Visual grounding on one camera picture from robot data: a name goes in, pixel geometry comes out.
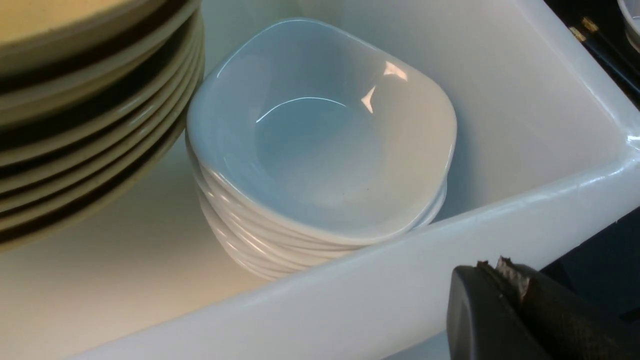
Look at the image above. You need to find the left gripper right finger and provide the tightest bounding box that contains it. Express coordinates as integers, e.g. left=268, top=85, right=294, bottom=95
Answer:
left=495, top=257, right=640, bottom=360

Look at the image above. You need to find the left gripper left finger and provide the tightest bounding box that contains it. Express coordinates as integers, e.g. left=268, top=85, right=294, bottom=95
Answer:
left=446, top=261, right=551, bottom=360

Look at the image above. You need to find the white square dish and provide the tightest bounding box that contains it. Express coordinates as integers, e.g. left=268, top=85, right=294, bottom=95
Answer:
left=617, top=0, right=640, bottom=53

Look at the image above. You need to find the large white tub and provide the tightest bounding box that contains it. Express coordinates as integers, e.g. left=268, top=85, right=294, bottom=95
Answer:
left=0, top=0, right=639, bottom=360

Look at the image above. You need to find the stack of white dishes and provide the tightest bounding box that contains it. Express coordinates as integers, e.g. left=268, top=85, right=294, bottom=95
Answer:
left=185, top=18, right=458, bottom=281

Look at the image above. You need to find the stack of yellow bowls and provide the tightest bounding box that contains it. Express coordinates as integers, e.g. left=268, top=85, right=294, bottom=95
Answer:
left=1, top=0, right=205, bottom=252

